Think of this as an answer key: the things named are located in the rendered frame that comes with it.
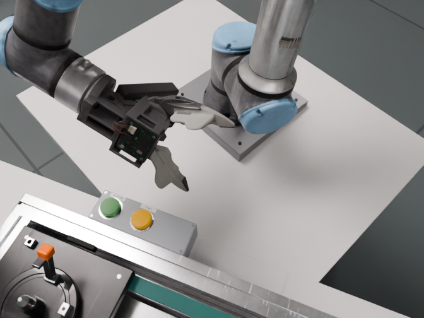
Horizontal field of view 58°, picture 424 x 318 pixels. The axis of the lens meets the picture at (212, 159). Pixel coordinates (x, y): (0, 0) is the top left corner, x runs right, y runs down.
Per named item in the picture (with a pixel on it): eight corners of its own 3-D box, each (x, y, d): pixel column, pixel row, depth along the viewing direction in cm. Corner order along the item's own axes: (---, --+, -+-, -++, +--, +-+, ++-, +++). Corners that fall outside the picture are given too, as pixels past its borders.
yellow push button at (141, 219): (138, 210, 77) (136, 206, 76) (156, 216, 77) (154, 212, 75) (129, 227, 75) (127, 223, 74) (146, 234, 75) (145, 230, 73)
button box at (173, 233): (111, 200, 84) (104, 188, 79) (198, 234, 80) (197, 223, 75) (94, 228, 81) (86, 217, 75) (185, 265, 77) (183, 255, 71)
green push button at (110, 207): (108, 199, 79) (105, 194, 77) (125, 205, 78) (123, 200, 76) (98, 215, 77) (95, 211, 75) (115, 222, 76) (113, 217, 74)
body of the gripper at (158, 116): (142, 172, 56) (70, 128, 54) (162, 144, 63) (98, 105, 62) (164, 135, 51) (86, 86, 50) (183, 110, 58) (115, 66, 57)
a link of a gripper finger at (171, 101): (202, 129, 56) (147, 128, 58) (204, 123, 58) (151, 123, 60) (198, 99, 54) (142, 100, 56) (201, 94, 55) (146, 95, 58)
